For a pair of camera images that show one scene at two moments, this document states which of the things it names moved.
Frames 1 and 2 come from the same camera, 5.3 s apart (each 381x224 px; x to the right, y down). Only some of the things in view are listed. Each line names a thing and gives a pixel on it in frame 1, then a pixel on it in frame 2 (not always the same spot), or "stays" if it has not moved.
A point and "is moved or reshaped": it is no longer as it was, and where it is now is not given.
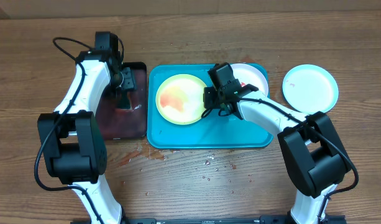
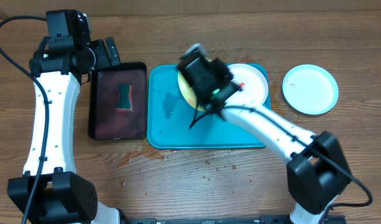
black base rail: (263, 219) stays
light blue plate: (310, 88) stays
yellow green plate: (180, 99) is moved or reshaped
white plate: (248, 74) stays
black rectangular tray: (120, 124) stays
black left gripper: (130, 83) to (100, 49)
